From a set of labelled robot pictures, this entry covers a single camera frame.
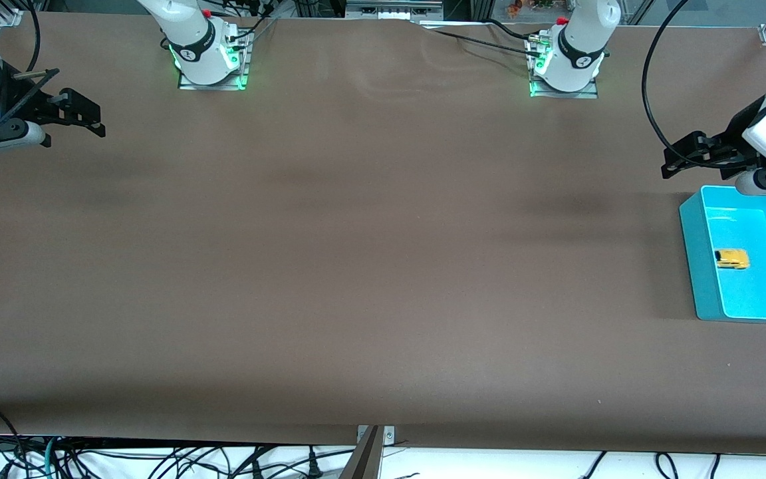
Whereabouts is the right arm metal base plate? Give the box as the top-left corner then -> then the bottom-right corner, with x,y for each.
177,30 -> 251,91

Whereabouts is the teal plastic storage bin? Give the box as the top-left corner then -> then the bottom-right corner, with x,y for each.
679,185 -> 766,325

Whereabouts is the yellow beetle toy car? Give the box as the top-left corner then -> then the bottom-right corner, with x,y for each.
714,249 -> 751,270

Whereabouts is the dark table leg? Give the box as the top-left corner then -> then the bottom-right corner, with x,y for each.
338,426 -> 384,479

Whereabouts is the black table cable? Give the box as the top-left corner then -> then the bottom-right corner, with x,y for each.
423,25 -> 545,61
486,18 -> 535,42

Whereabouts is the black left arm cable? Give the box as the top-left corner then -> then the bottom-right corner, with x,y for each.
642,0 -> 706,160

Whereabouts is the aluminium frame rail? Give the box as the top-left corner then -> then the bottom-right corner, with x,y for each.
345,0 -> 445,21

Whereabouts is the small metal table bracket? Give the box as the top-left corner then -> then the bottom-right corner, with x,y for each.
356,424 -> 396,445

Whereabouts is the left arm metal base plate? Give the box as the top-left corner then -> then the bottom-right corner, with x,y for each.
528,37 -> 600,100

